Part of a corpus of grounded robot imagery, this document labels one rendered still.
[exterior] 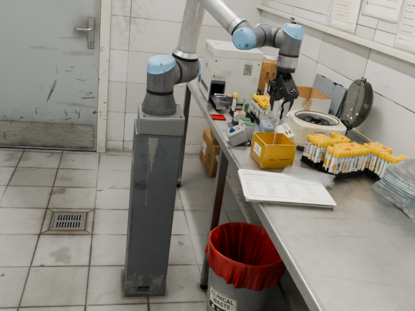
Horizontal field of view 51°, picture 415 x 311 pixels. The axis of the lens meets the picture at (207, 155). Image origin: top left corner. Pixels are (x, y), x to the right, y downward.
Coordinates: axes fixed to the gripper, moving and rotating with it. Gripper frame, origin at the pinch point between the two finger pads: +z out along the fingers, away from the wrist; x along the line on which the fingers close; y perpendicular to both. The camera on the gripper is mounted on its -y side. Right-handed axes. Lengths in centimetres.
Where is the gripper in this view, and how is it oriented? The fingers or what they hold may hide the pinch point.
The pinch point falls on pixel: (278, 120)
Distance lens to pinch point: 170.8
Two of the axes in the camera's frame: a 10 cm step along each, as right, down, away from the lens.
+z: -1.3, 9.1, 3.9
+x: -9.6, -0.1, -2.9
